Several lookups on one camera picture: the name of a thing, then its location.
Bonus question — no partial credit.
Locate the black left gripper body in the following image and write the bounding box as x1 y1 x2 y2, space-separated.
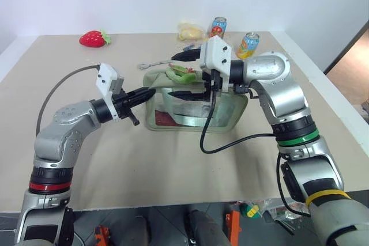
112 89 141 127

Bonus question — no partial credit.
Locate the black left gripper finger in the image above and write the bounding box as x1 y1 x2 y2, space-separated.
127 86 157 99
129 96 156 107

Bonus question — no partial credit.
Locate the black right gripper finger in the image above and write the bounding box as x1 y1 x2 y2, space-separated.
167 90 208 103
171 48 202 63

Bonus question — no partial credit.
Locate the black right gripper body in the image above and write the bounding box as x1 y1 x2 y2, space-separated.
201 68 223 103

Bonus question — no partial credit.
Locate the green zip pouch clear window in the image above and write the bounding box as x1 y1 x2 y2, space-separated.
142 68 249 133

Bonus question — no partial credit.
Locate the dark red packet in pouch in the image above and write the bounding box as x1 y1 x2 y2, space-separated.
155 109 181 127

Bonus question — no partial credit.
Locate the yellow snack bag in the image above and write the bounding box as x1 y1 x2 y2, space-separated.
176 21 208 42

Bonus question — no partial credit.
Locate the silver wrench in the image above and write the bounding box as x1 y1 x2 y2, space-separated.
138 58 174 71

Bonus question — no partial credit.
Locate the red tomato drink can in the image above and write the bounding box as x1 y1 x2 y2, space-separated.
211 16 228 40

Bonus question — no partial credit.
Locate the orange juice drink can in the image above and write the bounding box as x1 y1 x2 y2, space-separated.
236 32 261 60

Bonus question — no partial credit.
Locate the red strawberry toy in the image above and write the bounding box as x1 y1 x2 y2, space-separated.
78 29 112 48

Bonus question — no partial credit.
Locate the green and yellow toy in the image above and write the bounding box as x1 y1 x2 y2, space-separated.
240 203 262 219

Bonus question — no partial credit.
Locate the large dark rounded shape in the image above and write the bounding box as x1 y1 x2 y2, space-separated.
183 203 232 246

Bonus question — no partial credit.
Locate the clear plastic bag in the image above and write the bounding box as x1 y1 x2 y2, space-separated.
258 198 311 231

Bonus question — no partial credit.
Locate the green plush keychain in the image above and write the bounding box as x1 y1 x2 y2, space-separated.
165 64 200 85

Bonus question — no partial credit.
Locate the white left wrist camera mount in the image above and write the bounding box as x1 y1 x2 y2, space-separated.
96 62 126 122

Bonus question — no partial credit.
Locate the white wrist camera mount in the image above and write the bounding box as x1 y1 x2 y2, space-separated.
199 36 233 93
96 62 126 122

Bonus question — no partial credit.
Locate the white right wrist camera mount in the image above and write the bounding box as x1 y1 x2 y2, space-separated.
199 36 233 93

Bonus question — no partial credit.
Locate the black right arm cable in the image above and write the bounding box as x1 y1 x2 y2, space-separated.
199 69 312 218

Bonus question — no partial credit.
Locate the grey left arm cable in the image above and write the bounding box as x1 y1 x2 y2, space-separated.
35 65 101 138

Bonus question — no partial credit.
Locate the orange bracket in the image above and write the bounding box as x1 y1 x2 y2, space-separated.
94 225 112 246
225 210 242 241

